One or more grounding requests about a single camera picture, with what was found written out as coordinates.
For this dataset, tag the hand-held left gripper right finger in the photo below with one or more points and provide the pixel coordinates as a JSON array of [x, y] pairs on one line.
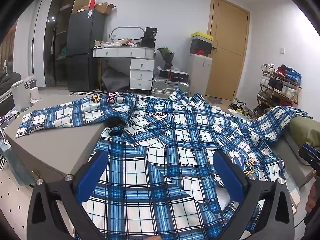
[[228, 177]]

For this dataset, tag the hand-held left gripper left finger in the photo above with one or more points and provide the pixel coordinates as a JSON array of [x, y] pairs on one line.
[[91, 177]]

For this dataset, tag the blue plaid shirt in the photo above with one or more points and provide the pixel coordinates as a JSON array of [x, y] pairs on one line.
[[162, 142]]

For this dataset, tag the person's right hand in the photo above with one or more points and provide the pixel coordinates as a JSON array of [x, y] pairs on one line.
[[312, 200]]

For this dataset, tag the olive green pillow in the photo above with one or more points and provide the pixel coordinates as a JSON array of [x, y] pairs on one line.
[[305, 130]]

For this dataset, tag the grey blanket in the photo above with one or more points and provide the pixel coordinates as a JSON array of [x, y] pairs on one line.
[[62, 142]]

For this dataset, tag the wooden shoe rack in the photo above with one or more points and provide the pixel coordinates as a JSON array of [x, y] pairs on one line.
[[275, 90]]

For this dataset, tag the white dotted floor mat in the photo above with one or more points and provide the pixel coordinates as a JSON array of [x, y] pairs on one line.
[[15, 205]]

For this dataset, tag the group of assorted shoes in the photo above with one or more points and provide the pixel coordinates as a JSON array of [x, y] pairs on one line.
[[287, 73]]

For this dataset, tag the dark grey cloth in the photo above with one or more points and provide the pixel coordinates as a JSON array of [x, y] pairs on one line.
[[113, 80]]

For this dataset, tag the white cylindrical appliance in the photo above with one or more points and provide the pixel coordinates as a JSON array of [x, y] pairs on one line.
[[21, 95]]

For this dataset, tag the silver suitcase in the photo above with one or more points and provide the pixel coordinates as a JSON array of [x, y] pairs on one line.
[[170, 86]]

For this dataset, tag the white cabinet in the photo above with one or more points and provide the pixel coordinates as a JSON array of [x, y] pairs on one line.
[[200, 72]]

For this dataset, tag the black box with red print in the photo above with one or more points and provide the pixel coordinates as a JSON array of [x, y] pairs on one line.
[[179, 75]]

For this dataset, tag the white drawer unit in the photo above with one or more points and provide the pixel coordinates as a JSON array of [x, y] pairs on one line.
[[141, 73]]

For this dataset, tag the wooden door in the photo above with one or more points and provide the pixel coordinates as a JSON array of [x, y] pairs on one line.
[[230, 55]]

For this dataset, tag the white desk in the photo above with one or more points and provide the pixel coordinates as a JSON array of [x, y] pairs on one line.
[[112, 52]]

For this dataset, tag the dark red shoe box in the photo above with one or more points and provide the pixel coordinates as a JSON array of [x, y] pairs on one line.
[[201, 52]]

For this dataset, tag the black refrigerator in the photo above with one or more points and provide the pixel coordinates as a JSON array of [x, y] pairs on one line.
[[82, 42]]

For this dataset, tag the pile of desk clutter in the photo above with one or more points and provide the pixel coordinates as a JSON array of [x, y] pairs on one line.
[[112, 43]]

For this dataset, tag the black shoe box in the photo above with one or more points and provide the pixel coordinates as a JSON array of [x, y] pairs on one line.
[[200, 44]]

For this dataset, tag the dark wrapped flower bouquet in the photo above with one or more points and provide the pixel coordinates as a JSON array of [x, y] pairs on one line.
[[167, 55]]

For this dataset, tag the yellow shoe box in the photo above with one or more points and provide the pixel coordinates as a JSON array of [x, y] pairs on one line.
[[201, 35]]

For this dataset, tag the dark glass wardrobe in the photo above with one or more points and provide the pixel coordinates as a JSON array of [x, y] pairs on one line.
[[60, 30]]

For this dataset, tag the black bag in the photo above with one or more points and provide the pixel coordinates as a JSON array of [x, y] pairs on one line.
[[150, 37]]

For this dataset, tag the open cardboard box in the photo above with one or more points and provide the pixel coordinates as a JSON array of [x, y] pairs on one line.
[[105, 8]]

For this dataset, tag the curved metal frame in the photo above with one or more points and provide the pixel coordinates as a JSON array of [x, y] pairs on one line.
[[127, 27]]

